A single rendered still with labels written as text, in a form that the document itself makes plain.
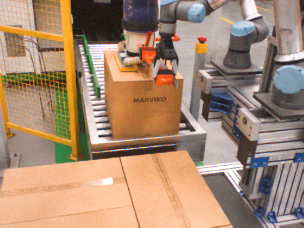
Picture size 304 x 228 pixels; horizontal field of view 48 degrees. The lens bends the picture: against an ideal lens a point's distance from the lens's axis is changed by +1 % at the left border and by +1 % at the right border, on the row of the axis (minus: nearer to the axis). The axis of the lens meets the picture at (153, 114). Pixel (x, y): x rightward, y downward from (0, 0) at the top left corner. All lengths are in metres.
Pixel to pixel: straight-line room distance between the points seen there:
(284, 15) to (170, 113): 0.96
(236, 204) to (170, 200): 0.67
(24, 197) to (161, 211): 0.64
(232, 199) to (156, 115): 0.73
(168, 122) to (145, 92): 0.25
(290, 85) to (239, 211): 1.06
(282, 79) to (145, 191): 0.83
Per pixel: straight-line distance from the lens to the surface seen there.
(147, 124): 2.01
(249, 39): 1.89
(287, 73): 1.33
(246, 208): 2.22
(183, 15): 1.44
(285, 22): 1.32
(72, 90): 2.60
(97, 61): 3.49
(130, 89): 1.89
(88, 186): 1.74
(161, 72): 1.56
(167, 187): 1.73
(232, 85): 1.93
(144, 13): 1.99
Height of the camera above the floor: 1.64
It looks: 27 degrees down
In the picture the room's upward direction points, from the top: 3 degrees clockwise
